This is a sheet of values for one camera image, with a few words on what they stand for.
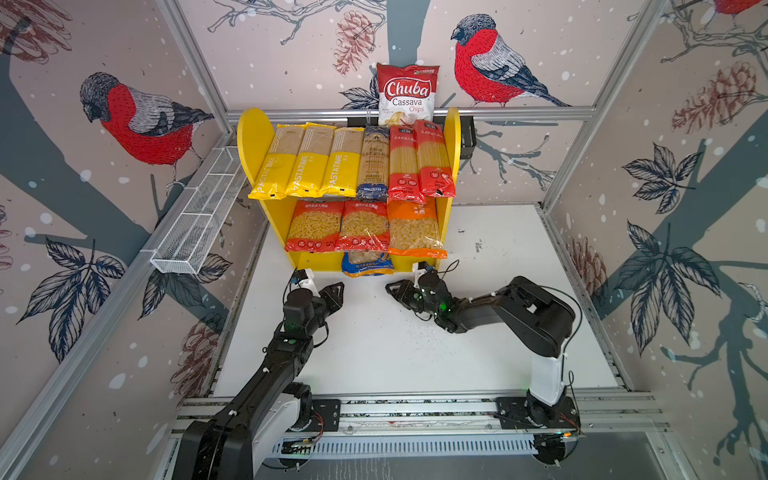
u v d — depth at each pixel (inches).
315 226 36.4
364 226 35.5
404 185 26.4
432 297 29.3
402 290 33.6
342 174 27.8
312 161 29.2
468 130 36.3
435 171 26.5
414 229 35.7
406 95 33.0
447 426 28.7
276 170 28.2
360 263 38.6
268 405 19.7
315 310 26.5
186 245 28.1
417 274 34.5
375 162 28.7
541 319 20.2
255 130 32.6
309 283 30.0
